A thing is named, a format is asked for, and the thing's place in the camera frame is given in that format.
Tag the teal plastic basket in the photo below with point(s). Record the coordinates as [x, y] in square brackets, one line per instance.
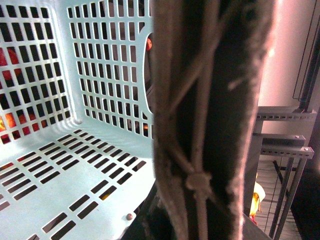
[76, 129]

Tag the left gripper felt finger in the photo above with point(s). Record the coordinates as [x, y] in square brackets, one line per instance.
[208, 58]

